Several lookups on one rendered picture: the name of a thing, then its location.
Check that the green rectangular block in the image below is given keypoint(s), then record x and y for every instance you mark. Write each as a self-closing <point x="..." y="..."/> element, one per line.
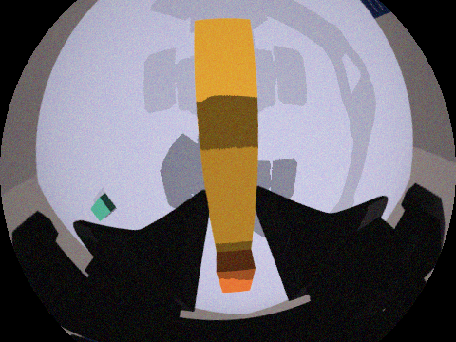
<point x="102" y="207"/>

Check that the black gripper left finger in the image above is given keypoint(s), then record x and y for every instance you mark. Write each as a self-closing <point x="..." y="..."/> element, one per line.
<point x="168" y="251"/>

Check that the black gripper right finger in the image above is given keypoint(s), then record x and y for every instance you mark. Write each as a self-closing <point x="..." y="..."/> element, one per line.
<point x="303" y="240"/>

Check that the orange long bar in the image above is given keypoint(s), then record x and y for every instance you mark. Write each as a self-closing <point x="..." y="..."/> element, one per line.
<point x="226" y="88"/>

